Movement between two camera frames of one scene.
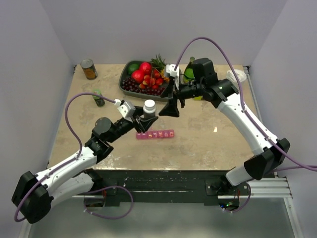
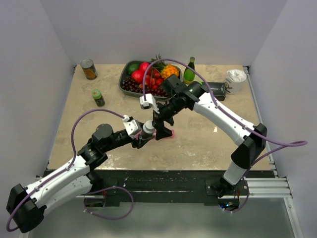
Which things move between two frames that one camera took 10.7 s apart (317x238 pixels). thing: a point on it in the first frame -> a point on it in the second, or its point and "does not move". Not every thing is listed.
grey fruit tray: x=161 y=97 does not move
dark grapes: x=128 y=84 does not move
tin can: x=89 y=69 does not move
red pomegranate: x=146 y=67 does not move
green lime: x=132 y=68 does not move
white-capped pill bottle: x=149 y=108 -> x=148 y=130
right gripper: x=171 y=108 -> x=158 y=123
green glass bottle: x=188 y=74 does not move
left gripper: x=144 y=124 -> x=139 y=143
